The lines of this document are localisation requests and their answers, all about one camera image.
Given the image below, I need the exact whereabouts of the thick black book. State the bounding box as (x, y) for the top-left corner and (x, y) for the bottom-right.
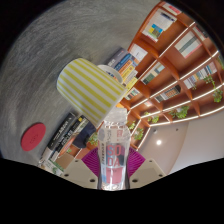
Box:
(39, 112), (78, 161)

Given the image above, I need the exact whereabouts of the yellow striped white cup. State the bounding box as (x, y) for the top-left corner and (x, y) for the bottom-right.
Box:
(56, 57), (128, 128)

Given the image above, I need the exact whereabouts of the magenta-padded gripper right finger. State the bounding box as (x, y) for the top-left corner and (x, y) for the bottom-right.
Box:
(128, 148), (167, 190)

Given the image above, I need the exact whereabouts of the flat round red coaster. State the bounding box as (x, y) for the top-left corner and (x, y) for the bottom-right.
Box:
(20, 122), (47, 152)

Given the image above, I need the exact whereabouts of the tan chair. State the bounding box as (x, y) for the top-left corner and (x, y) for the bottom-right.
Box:
(54, 148), (83, 170)

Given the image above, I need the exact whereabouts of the book with orange cover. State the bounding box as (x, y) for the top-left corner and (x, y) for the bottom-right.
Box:
(49, 115), (91, 159)

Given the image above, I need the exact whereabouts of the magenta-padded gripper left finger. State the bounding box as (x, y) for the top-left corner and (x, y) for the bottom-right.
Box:
(62, 148), (101, 190)

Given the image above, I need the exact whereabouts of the clear plastic drink bottle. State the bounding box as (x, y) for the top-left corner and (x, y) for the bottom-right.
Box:
(97, 106), (132, 192)

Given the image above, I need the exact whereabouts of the orange wooden shelf unit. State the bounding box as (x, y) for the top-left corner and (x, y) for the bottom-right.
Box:
(86, 0), (224, 153)

